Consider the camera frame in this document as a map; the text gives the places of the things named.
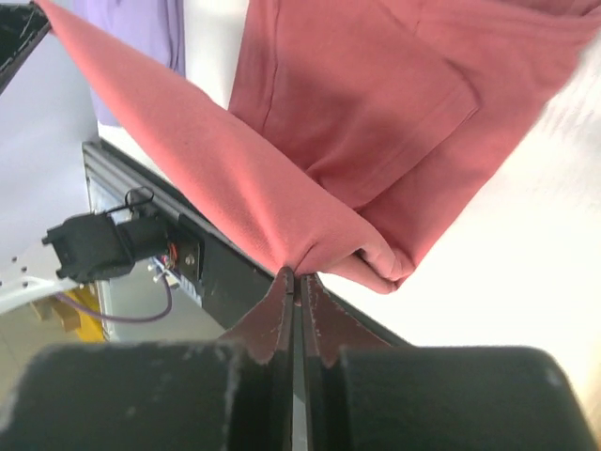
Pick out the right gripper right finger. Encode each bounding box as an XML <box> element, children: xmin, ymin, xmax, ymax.
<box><xmin>300</xmin><ymin>275</ymin><xmax>596</xmax><ymax>450</ymax></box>

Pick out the pink red t shirt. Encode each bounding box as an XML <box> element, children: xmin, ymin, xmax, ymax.
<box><xmin>40</xmin><ymin>1</ymin><xmax>600</xmax><ymax>294</ymax></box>

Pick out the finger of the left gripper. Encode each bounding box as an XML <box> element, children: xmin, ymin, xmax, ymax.
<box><xmin>0</xmin><ymin>1</ymin><xmax>51</xmax><ymax>94</ymax></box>

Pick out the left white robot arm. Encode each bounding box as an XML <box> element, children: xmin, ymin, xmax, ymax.
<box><xmin>1</xmin><ymin>2</ymin><xmax>168</xmax><ymax>314</ymax></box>

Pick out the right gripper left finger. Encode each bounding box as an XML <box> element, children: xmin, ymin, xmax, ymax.
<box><xmin>1</xmin><ymin>268</ymin><xmax>295</xmax><ymax>450</ymax></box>

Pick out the folded lavender t shirt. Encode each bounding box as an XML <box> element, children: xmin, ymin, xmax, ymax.
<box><xmin>72</xmin><ymin>0</ymin><xmax>187</xmax><ymax>128</ymax></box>

